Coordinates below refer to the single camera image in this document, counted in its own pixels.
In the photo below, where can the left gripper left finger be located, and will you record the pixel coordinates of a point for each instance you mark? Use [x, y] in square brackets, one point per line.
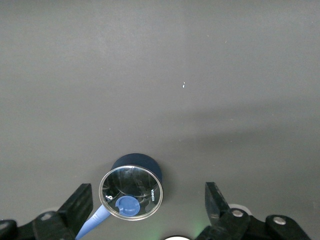
[75, 206]

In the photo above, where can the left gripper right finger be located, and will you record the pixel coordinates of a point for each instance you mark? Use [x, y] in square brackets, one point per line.
[215, 202]

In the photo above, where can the glass lid with blue knob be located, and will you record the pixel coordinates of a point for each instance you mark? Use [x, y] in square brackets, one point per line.
[135, 185]

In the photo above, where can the dark blue saucepan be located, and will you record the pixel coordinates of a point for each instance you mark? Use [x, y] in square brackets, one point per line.
[140, 160]

